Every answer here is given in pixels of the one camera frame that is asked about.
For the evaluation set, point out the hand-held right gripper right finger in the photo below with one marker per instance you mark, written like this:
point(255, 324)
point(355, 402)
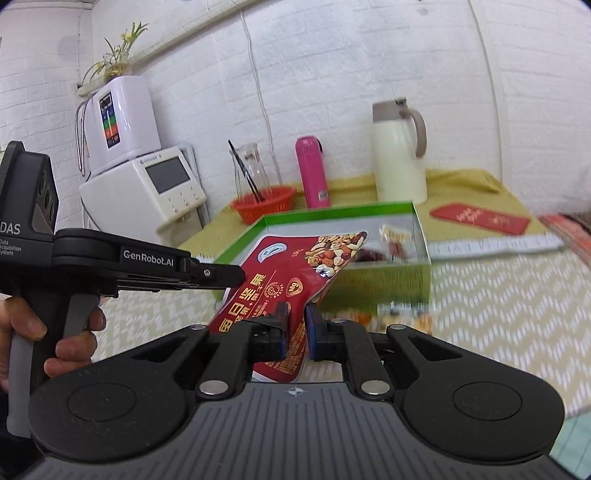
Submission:
point(313, 332)

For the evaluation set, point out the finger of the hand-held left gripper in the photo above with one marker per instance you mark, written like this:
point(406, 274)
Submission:
point(221, 275)

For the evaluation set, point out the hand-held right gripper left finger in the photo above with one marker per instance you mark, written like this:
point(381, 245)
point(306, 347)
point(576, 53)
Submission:
point(282, 332)

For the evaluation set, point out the red nut pouch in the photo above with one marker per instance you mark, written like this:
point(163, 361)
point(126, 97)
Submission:
point(286, 272)

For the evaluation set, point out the green cardboard box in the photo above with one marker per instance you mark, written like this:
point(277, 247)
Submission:
point(392, 281)

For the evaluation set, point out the person's left hand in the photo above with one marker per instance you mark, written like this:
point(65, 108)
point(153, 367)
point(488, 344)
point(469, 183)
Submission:
point(74, 350)

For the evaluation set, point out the white appliance with screen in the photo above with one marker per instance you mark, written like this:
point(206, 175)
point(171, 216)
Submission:
point(120, 203)

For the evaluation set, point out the red plastic basket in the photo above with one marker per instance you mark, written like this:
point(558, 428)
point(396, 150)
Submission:
point(277, 205)

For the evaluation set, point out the dark red snack packet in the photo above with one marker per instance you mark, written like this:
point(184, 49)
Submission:
point(369, 255)

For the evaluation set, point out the pink thermos bottle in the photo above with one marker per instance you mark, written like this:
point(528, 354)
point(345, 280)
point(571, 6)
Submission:
point(314, 175)

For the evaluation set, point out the white water purifier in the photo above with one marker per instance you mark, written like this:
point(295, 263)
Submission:
point(129, 124)

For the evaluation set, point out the beige chevron table mat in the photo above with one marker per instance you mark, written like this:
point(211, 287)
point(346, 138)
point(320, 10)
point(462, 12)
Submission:
point(498, 314)

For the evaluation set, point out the cream thermal jug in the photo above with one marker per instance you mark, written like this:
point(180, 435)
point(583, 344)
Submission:
point(397, 161)

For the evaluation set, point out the potted green plant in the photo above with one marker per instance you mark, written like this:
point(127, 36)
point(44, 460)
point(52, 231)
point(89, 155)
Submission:
point(115, 60)

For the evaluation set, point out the red envelope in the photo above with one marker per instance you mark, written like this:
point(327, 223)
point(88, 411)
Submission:
point(480, 219)

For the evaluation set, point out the yellow tablecloth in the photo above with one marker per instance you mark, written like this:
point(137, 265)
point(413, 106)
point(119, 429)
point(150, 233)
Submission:
point(461, 184)

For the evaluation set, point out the orange patterned cloth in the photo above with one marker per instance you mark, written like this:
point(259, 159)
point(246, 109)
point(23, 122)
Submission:
point(572, 235)

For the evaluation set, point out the teal net-pattern cloth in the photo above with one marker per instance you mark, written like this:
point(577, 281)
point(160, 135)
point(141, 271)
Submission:
point(575, 443)

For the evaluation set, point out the beige wall ledge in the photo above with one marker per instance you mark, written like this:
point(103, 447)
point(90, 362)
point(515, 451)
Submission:
point(184, 32)

